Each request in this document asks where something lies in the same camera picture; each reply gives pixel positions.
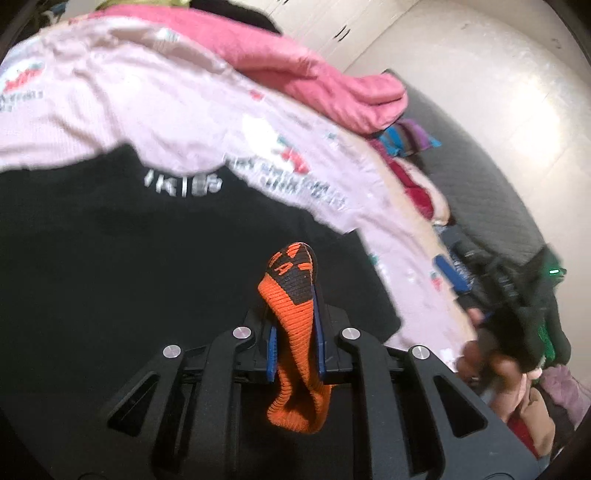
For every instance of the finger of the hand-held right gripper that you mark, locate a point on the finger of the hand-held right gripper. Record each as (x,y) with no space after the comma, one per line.
(449,272)
(478,311)

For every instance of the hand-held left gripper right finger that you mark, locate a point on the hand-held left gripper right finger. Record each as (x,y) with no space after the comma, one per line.
(320,344)

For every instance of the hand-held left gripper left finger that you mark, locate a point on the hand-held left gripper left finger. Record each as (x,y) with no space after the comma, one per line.
(272,355)

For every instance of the orange and black sock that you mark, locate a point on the orange and black sock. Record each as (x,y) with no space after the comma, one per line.
(293,323)

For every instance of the black top with white lettering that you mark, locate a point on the black top with white lettering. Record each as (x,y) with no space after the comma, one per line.
(92,258)

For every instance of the person's right forearm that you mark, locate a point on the person's right forearm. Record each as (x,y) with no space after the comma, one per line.
(538,420)

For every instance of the person's right hand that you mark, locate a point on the person's right hand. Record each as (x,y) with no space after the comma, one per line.
(496,378)

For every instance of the beige bed sheet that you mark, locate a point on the beige bed sheet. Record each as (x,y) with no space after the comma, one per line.
(441,244)

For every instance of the red and beige pillow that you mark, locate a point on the red and beige pillow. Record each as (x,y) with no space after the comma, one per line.
(418,189)

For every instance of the grey quilted headboard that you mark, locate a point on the grey quilted headboard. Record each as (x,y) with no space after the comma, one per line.
(485,184)

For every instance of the mauve cloth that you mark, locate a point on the mauve cloth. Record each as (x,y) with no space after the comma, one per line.
(565,392)

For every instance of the striped colourful pillow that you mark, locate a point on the striped colourful pillow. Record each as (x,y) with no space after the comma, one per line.
(406,136)

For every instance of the pink quilt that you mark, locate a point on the pink quilt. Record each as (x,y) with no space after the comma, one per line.
(295,60)

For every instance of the cream wardrobe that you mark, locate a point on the cream wardrobe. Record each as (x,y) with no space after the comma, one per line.
(323,27)

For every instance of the pink strawberry printed blanket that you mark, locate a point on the pink strawberry printed blanket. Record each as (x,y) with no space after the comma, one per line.
(138,101)

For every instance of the black coat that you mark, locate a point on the black coat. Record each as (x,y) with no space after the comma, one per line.
(231,11)

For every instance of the green blanket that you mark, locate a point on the green blanket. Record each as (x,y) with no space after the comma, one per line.
(138,3)

